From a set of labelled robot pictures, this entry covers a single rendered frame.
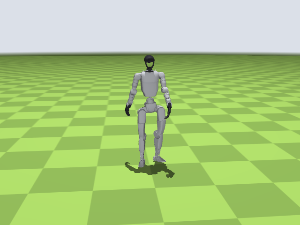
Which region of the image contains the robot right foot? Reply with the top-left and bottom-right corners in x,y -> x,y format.
138,159 -> 145,167

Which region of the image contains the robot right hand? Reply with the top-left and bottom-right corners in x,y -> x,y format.
125,105 -> 131,116

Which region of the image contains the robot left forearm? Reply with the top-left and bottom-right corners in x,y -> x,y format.
164,91 -> 172,106

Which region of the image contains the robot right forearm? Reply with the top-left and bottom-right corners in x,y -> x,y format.
126,89 -> 135,107

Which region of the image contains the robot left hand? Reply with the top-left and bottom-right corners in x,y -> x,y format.
165,102 -> 172,119

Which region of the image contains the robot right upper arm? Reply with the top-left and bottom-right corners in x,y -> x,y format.
131,73 -> 142,95

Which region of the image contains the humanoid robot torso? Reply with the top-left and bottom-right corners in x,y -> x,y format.
140,70 -> 159,113

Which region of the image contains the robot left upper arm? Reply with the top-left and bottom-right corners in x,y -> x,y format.
158,72 -> 168,93

